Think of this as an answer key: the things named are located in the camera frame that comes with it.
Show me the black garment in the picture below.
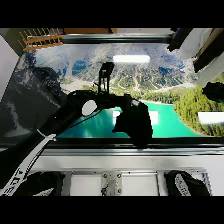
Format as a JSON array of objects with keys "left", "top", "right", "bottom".
[
  {"left": 201, "top": 81, "right": 224, "bottom": 105},
  {"left": 111, "top": 97, "right": 155, "bottom": 148}
]

